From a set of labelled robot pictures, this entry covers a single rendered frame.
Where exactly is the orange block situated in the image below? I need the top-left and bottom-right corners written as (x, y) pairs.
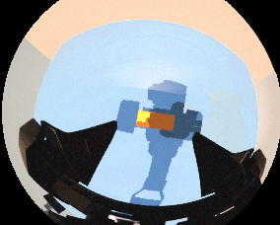
top-left (136, 111), bottom-right (175, 131)

